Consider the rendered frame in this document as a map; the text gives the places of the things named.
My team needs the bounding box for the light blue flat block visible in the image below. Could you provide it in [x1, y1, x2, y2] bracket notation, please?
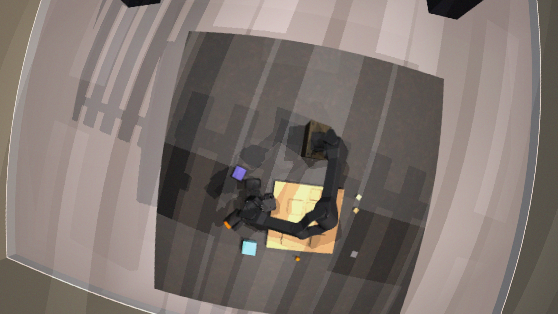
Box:
[242, 239, 257, 256]

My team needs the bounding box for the purple block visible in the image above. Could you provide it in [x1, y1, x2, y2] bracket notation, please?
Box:
[232, 166, 247, 181]

